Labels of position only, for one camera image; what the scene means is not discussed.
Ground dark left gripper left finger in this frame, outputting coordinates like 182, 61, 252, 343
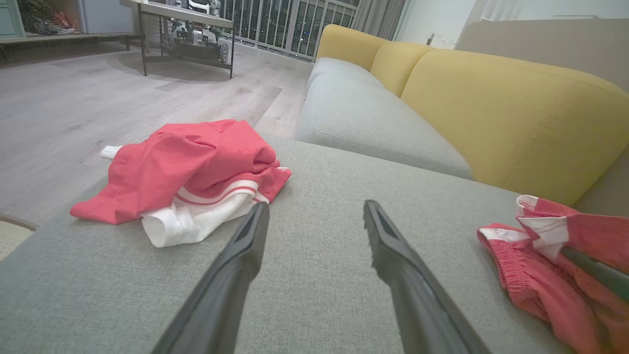
150, 202, 271, 354

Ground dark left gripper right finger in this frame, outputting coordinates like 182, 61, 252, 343
363, 199, 492, 354

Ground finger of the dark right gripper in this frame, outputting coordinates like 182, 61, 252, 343
560, 246, 629, 303

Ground red shorts with white trim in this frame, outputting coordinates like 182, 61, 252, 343
477, 194, 629, 354

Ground red Bulls jersey white sleeves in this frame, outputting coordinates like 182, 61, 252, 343
69, 119, 292, 248

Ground grey fabric sofa cushion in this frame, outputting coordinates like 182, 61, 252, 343
0, 57, 629, 354

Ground yellow sofa back cushion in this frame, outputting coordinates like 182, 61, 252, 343
370, 42, 435, 97
317, 25, 391, 72
400, 48, 629, 207

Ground woven basket white lining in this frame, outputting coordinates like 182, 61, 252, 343
0, 212, 40, 261

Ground grey wheeled robot chassis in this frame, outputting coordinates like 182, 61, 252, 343
162, 17, 230, 63

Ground white balcony railing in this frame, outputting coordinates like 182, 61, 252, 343
216, 0, 362, 62

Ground grey curtain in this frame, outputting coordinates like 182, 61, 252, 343
351, 0, 408, 41

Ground robot parts on table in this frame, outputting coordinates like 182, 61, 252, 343
170, 0, 222, 15

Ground low white shelf unit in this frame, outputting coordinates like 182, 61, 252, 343
0, 0, 143, 52

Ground dark clutter with orange item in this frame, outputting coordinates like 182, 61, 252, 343
17, 0, 77, 36

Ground metal frame table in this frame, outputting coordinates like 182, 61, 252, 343
120, 0, 235, 79

